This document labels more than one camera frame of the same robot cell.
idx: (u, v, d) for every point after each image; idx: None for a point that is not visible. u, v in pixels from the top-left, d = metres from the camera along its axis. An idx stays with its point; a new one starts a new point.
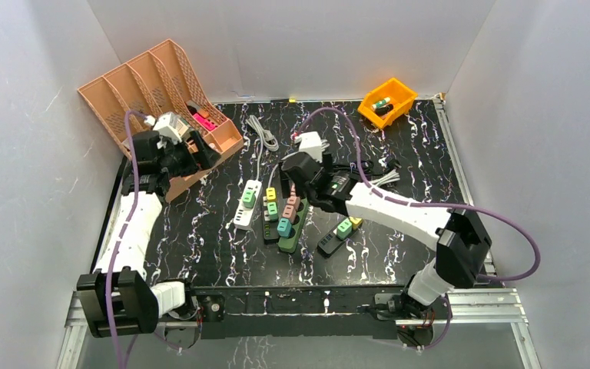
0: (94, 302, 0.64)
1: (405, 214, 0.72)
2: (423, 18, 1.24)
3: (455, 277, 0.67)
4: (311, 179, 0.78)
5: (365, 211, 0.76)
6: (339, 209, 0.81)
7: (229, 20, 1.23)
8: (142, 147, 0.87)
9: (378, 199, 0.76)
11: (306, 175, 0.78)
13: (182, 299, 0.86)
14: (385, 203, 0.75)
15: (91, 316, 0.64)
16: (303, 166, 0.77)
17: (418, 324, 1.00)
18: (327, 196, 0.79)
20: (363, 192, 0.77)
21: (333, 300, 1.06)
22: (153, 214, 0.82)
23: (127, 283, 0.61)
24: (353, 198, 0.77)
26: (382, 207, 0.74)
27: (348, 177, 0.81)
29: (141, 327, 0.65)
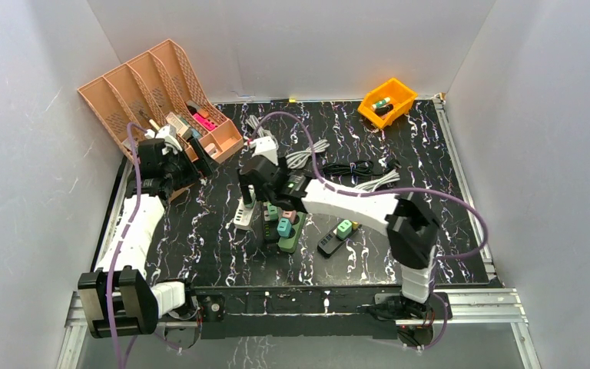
0: (94, 301, 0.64)
1: (356, 204, 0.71)
2: (423, 18, 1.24)
3: (411, 260, 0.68)
4: (269, 181, 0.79)
5: (320, 205, 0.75)
6: (299, 208, 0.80)
7: (229, 20, 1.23)
8: (147, 152, 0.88)
9: (332, 194, 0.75)
11: (263, 177, 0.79)
13: (182, 299, 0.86)
14: (338, 195, 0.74)
15: (91, 315, 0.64)
16: (260, 168, 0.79)
17: (417, 324, 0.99)
18: (284, 196, 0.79)
20: (316, 187, 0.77)
21: (333, 300, 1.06)
22: (154, 215, 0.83)
23: (128, 282, 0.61)
24: (307, 196, 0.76)
26: (336, 201, 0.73)
27: (303, 175, 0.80)
29: (141, 327, 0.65)
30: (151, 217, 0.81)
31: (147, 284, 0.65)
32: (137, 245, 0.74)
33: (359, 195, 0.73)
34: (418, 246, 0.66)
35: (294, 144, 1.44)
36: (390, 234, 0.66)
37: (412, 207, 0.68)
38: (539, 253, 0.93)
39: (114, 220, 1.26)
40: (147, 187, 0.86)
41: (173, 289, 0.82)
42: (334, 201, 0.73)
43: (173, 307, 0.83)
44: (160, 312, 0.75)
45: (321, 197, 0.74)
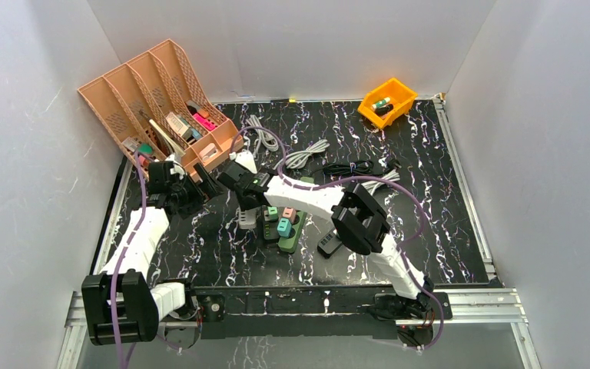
0: (97, 305, 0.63)
1: (309, 197, 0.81)
2: (424, 18, 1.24)
3: (362, 249, 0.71)
4: (236, 181, 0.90)
5: (280, 199, 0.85)
6: (263, 201, 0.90)
7: (228, 20, 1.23)
8: (156, 171, 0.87)
9: (289, 187, 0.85)
11: (233, 177, 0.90)
13: (182, 300, 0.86)
14: (294, 189, 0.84)
15: (93, 320, 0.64)
16: (229, 170, 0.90)
17: (418, 324, 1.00)
18: (251, 192, 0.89)
20: (276, 182, 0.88)
21: (333, 300, 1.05)
22: (160, 225, 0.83)
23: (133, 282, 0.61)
24: (269, 190, 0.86)
26: (293, 194, 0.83)
27: (267, 173, 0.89)
29: (144, 330, 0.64)
30: (157, 227, 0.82)
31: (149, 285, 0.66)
32: (140, 252, 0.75)
33: (311, 189, 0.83)
34: (363, 234, 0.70)
35: (294, 144, 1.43)
36: (336, 223, 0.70)
37: (357, 200, 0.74)
38: (540, 252, 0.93)
39: (114, 220, 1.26)
40: (153, 200, 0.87)
41: (173, 290, 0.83)
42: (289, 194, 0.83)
43: (172, 307, 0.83)
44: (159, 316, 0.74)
45: (279, 191, 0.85)
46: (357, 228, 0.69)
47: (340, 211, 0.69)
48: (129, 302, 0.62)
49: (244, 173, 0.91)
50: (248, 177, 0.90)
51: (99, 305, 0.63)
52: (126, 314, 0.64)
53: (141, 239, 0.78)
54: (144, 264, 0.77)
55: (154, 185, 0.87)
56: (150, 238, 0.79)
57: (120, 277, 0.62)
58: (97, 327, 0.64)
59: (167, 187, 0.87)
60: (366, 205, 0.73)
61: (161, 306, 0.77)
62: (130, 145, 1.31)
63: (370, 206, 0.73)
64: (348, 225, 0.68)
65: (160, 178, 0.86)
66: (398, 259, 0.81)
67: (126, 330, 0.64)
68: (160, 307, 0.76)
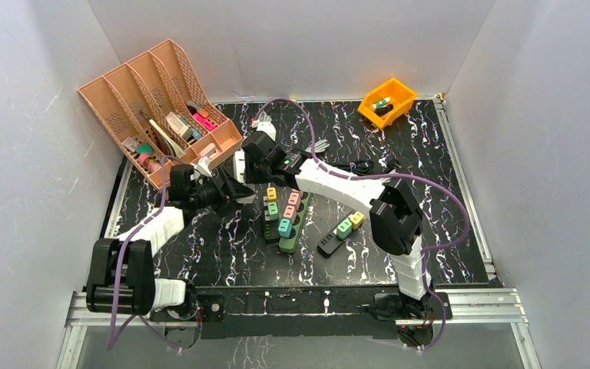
0: (103, 264, 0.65)
1: (346, 187, 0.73)
2: (424, 18, 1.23)
3: (392, 248, 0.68)
4: (266, 157, 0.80)
5: (312, 185, 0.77)
6: (292, 184, 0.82)
7: (229, 21, 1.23)
8: (177, 177, 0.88)
9: (324, 174, 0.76)
11: (263, 152, 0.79)
13: (180, 300, 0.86)
14: (330, 177, 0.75)
15: (94, 280, 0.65)
16: (260, 143, 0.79)
17: (418, 324, 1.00)
18: (280, 172, 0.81)
20: (310, 167, 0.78)
21: (333, 300, 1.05)
22: (175, 222, 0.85)
23: (139, 249, 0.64)
24: (300, 174, 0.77)
26: (329, 181, 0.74)
27: (300, 154, 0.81)
29: (139, 304, 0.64)
30: (173, 221, 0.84)
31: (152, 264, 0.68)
32: (154, 231, 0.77)
33: (349, 178, 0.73)
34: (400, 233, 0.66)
35: (294, 144, 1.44)
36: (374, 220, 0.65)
37: (396, 195, 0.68)
38: (541, 253, 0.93)
39: (114, 220, 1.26)
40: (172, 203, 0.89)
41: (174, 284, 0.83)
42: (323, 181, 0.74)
43: (170, 302, 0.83)
44: (156, 301, 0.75)
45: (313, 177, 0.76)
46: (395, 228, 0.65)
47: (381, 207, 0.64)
48: (132, 270, 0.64)
49: (276, 149, 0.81)
50: (279, 154, 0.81)
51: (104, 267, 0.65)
52: (126, 284, 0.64)
53: (160, 221, 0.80)
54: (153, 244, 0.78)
55: (175, 189, 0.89)
56: (164, 225, 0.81)
57: (130, 244, 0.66)
58: (96, 291, 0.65)
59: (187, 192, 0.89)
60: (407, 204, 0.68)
61: (160, 294, 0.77)
62: (130, 145, 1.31)
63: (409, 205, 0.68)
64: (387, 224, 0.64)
65: (179, 183, 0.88)
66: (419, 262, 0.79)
67: (120, 300, 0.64)
68: (159, 294, 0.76)
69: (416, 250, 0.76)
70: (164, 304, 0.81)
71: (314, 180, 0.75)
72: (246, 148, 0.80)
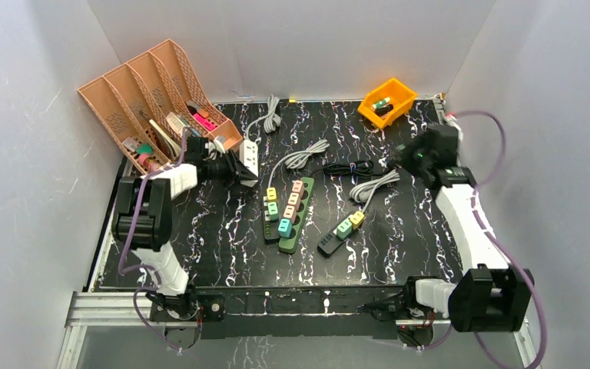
0: (127, 195, 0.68)
1: (475, 237, 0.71)
2: (424, 17, 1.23)
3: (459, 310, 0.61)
4: (438, 151, 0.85)
5: (449, 207, 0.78)
6: (435, 189, 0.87)
7: (229, 21, 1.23)
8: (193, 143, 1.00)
9: (470, 210, 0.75)
11: (437, 145, 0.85)
13: (180, 289, 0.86)
14: (472, 216, 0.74)
15: (119, 210, 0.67)
16: (444, 135, 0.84)
17: (418, 324, 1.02)
18: (434, 173, 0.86)
20: (463, 193, 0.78)
21: (333, 300, 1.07)
22: (190, 178, 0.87)
23: (160, 183, 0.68)
24: (449, 192, 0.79)
26: (466, 218, 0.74)
27: (466, 175, 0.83)
29: (160, 231, 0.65)
30: (187, 177, 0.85)
31: (170, 203, 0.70)
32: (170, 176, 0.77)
33: (483, 231, 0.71)
34: (475, 307, 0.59)
35: (294, 144, 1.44)
36: (466, 276, 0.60)
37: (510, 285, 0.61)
38: (540, 253, 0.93)
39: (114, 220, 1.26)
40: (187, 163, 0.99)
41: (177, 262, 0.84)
42: (461, 214, 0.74)
43: (176, 270, 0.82)
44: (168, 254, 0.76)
45: (459, 201, 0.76)
46: (481, 302, 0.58)
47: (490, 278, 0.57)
48: (154, 200, 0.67)
49: (450, 154, 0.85)
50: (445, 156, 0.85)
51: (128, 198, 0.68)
52: (147, 215, 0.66)
53: (177, 171, 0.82)
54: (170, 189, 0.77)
55: (192, 154, 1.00)
56: (181, 176, 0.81)
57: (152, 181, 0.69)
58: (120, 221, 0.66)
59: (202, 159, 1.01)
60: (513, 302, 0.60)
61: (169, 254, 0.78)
62: (130, 145, 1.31)
63: (514, 307, 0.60)
64: (475, 290, 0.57)
65: (195, 149, 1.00)
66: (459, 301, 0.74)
67: (140, 229, 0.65)
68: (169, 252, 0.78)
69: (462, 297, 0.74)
70: (170, 273, 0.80)
71: (454, 205, 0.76)
72: (432, 131, 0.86)
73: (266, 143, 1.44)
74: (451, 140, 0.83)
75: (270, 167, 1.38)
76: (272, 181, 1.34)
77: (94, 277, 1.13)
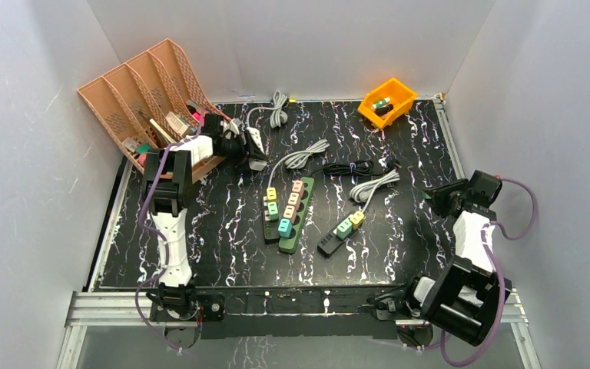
0: (154, 165, 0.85)
1: (475, 248, 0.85)
2: (424, 17, 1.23)
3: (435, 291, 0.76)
4: (473, 190, 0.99)
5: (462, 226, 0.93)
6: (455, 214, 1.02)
7: (229, 20, 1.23)
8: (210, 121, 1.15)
9: (478, 231, 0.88)
11: (475, 184, 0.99)
13: (184, 280, 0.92)
14: (478, 235, 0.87)
15: (147, 176, 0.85)
16: (483, 179, 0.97)
17: (418, 324, 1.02)
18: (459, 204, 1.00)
20: (478, 221, 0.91)
21: (333, 300, 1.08)
22: (207, 148, 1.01)
23: (182, 155, 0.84)
24: (468, 216, 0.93)
26: (472, 235, 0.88)
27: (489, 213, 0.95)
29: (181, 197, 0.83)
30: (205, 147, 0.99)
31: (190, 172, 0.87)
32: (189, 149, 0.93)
33: (482, 244, 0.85)
34: (450, 292, 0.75)
35: (294, 143, 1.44)
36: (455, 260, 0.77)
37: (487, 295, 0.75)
38: (540, 253, 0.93)
39: (114, 220, 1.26)
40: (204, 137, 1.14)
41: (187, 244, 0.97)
42: (469, 233, 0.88)
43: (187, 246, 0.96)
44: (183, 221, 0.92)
45: (472, 224, 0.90)
46: (454, 284, 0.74)
47: (470, 270, 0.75)
48: (177, 169, 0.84)
49: (483, 194, 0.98)
50: (477, 198, 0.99)
51: (153, 167, 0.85)
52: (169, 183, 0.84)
53: (197, 144, 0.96)
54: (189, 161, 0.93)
55: (208, 129, 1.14)
56: (200, 147, 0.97)
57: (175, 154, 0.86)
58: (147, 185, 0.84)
59: (216, 134, 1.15)
60: (482, 310, 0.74)
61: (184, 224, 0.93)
62: (130, 145, 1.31)
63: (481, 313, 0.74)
64: (456, 274, 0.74)
65: (211, 125, 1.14)
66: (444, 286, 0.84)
67: (162, 194, 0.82)
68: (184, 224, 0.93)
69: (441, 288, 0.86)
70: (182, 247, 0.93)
71: (467, 226, 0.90)
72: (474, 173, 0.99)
73: (266, 143, 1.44)
74: (491, 185, 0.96)
75: (270, 167, 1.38)
76: (272, 180, 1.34)
77: (94, 277, 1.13)
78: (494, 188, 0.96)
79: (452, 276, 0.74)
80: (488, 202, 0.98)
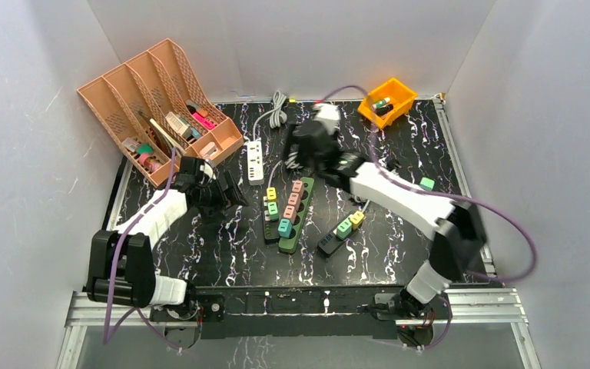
0: (100, 261, 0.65)
1: (407, 200, 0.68)
2: (424, 17, 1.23)
3: (445, 263, 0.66)
4: (323, 151, 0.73)
5: (369, 191, 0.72)
6: (343, 187, 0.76)
7: (229, 20, 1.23)
8: (187, 162, 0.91)
9: (386, 181, 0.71)
11: (317, 145, 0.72)
13: (180, 299, 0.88)
14: (392, 185, 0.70)
15: (93, 274, 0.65)
16: (318, 135, 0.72)
17: (418, 324, 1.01)
18: (333, 171, 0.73)
20: (371, 171, 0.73)
21: (333, 300, 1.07)
22: (179, 207, 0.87)
23: (136, 244, 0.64)
24: (359, 177, 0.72)
26: (391, 191, 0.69)
27: (357, 156, 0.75)
29: (138, 294, 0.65)
30: (175, 207, 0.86)
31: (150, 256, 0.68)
32: (153, 222, 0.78)
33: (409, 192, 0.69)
34: (459, 253, 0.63)
35: None
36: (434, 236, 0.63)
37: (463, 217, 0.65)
38: (540, 253, 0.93)
39: (114, 220, 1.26)
40: (177, 185, 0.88)
41: (173, 283, 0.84)
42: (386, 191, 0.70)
43: (169, 301, 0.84)
44: (157, 295, 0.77)
45: (372, 182, 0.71)
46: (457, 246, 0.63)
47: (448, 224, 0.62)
48: (130, 264, 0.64)
49: (331, 145, 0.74)
50: (335, 151, 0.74)
51: (101, 260, 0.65)
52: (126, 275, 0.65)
53: (163, 207, 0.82)
54: (154, 234, 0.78)
55: (184, 174, 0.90)
56: (169, 211, 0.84)
57: (129, 237, 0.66)
58: (97, 282, 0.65)
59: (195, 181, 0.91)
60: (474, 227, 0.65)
61: (160, 287, 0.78)
62: (130, 145, 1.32)
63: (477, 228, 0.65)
64: (452, 239, 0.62)
65: (189, 170, 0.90)
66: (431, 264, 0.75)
67: (118, 292, 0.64)
68: (159, 288, 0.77)
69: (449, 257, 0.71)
70: (164, 300, 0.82)
71: (373, 187, 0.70)
72: (300, 138, 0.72)
73: (266, 143, 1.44)
74: (325, 134, 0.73)
75: (269, 167, 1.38)
76: (272, 181, 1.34)
77: None
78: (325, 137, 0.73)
79: (450, 244, 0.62)
80: (339, 151, 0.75)
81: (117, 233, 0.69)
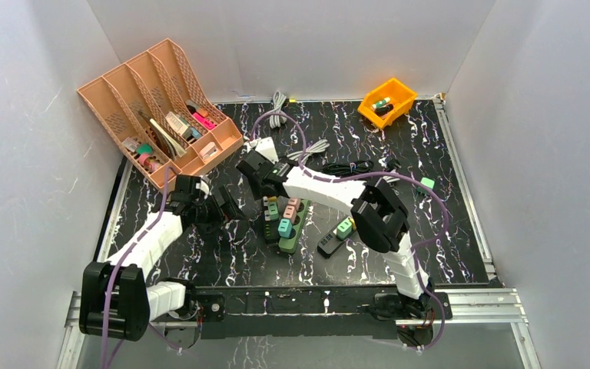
0: (93, 294, 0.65)
1: (329, 190, 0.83)
2: (424, 17, 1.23)
3: (376, 242, 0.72)
4: (256, 170, 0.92)
5: (299, 191, 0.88)
6: (282, 192, 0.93)
7: (229, 20, 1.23)
8: (182, 182, 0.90)
9: (309, 179, 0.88)
11: (253, 166, 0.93)
13: (180, 302, 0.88)
14: (314, 181, 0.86)
15: (86, 306, 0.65)
16: (249, 159, 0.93)
17: (418, 324, 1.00)
18: (270, 181, 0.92)
20: (298, 174, 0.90)
21: (333, 300, 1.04)
22: (173, 231, 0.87)
23: (130, 279, 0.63)
24: (287, 181, 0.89)
26: (314, 186, 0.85)
27: (287, 164, 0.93)
29: (131, 328, 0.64)
30: (170, 231, 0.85)
31: (144, 287, 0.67)
32: (147, 250, 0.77)
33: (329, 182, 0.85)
34: (383, 228, 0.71)
35: (294, 144, 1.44)
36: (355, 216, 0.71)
37: (379, 194, 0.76)
38: (540, 253, 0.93)
39: (114, 220, 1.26)
40: (171, 205, 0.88)
41: (172, 291, 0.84)
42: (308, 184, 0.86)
43: (170, 307, 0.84)
44: (154, 312, 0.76)
45: (297, 182, 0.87)
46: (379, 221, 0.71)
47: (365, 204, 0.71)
48: (122, 299, 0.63)
49: (264, 163, 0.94)
50: (266, 167, 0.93)
51: (94, 292, 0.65)
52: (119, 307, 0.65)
53: (157, 233, 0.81)
54: (148, 261, 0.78)
55: (179, 194, 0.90)
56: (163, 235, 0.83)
57: (122, 270, 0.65)
58: (89, 314, 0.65)
59: (190, 200, 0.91)
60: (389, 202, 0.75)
61: (157, 306, 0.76)
62: (130, 145, 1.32)
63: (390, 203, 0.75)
64: (371, 216, 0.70)
65: (184, 189, 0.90)
66: (410, 260, 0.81)
67: (111, 326, 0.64)
68: (156, 305, 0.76)
69: (405, 247, 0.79)
70: (164, 310, 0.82)
71: (301, 184, 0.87)
72: (238, 166, 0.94)
73: None
74: (256, 157, 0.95)
75: None
76: None
77: None
78: (259, 158, 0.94)
79: (373, 220, 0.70)
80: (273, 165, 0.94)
81: (110, 264, 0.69)
